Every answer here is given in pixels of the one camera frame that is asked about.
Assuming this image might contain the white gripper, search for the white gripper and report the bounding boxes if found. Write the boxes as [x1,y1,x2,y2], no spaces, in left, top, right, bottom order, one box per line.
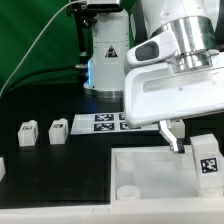
[124,54,224,154]

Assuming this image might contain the white square tabletop part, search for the white square tabletop part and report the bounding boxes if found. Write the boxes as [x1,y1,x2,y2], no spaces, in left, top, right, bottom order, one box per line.
[111,145,224,201]

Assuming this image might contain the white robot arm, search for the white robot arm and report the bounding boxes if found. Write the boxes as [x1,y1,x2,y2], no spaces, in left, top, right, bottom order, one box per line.
[85,0,224,153]

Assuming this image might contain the marker sheet with tags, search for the marker sheet with tags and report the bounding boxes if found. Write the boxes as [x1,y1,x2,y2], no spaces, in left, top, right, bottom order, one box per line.
[71,112,158,135]

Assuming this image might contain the white block left edge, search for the white block left edge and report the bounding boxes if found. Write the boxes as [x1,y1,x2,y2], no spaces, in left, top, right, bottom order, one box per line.
[0,157,6,182]

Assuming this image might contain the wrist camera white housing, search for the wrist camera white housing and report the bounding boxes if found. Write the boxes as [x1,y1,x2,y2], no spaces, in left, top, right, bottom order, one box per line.
[124,31,178,74]

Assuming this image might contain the black cables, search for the black cables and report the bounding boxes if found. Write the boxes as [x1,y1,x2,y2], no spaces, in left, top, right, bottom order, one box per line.
[6,65,89,93]

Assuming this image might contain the white cable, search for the white cable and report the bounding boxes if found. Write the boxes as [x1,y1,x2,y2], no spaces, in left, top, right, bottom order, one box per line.
[0,0,88,98]

